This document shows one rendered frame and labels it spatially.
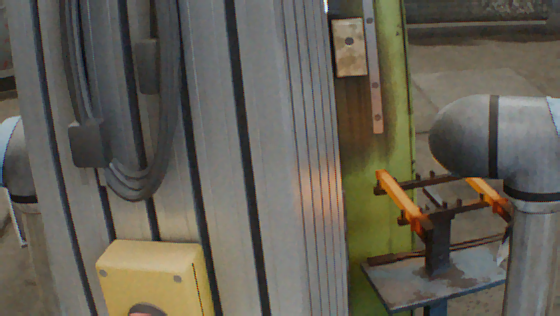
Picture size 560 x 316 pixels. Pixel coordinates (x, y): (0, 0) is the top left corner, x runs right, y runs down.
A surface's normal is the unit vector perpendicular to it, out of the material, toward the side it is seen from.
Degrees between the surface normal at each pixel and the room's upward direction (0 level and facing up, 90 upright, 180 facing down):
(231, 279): 90
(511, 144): 79
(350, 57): 90
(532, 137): 69
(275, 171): 90
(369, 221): 90
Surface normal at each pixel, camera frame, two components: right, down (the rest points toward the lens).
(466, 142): -0.67, 0.17
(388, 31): 0.08, 0.34
